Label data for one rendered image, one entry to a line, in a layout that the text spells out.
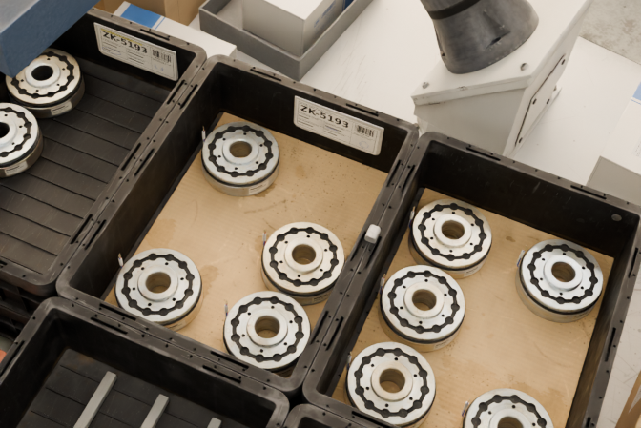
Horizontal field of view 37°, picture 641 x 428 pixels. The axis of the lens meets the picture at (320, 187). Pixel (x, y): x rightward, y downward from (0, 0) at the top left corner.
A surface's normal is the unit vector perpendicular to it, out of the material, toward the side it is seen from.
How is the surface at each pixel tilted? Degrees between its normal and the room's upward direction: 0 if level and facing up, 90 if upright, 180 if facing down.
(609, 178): 90
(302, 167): 0
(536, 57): 44
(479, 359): 0
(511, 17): 30
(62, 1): 90
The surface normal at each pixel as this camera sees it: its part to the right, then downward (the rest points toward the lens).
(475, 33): -0.31, 0.29
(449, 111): -0.56, 0.66
